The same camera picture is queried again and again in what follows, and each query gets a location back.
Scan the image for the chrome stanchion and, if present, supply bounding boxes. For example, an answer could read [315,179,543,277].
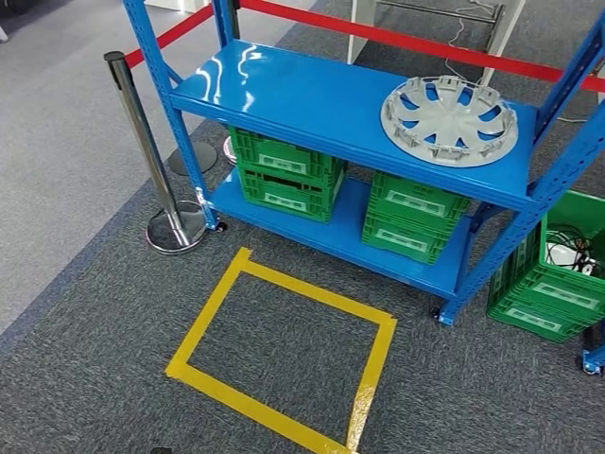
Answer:
[103,51,209,256]

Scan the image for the dark round stanchion base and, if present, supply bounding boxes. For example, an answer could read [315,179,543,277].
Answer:
[167,140,219,177]

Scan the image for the white lit plinth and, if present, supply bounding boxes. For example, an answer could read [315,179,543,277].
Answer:
[143,0,210,14]

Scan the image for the dark stanchion post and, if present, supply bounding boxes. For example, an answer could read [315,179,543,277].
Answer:
[220,0,242,168]

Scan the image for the white floor cable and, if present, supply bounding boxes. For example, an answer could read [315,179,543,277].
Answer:
[444,0,588,125]

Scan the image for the white panel desk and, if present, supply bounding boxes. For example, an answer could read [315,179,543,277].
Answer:
[347,0,527,87]

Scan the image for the white power adapter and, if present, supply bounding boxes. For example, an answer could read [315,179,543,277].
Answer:
[546,240,594,274]

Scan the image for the grey plastic wheel hubcap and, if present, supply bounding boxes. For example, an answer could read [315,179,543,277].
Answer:
[380,75,520,169]

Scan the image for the yellow floor tape square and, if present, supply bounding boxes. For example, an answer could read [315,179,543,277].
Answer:
[164,247,398,454]

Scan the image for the black cable bundle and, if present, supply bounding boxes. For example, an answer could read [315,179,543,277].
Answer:
[545,224,605,278]

